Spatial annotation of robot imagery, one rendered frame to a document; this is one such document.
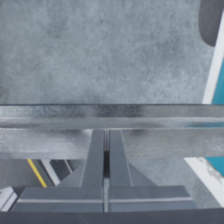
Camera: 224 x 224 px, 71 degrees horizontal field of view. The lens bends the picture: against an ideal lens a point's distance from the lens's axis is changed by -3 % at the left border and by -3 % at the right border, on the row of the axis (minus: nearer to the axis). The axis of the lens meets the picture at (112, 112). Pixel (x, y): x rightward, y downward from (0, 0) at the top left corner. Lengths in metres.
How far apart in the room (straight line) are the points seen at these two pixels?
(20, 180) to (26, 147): 0.67
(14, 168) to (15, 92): 0.44
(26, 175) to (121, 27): 0.83
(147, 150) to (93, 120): 0.06
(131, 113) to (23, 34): 0.90
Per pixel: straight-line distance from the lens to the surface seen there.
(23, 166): 0.80
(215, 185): 0.43
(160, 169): 1.17
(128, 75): 0.92
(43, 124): 0.18
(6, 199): 0.87
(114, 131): 0.15
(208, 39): 0.85
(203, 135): 0.19
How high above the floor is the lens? 0.91
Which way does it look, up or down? 74 degrees down
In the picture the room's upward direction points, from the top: 175 degrees clockwise
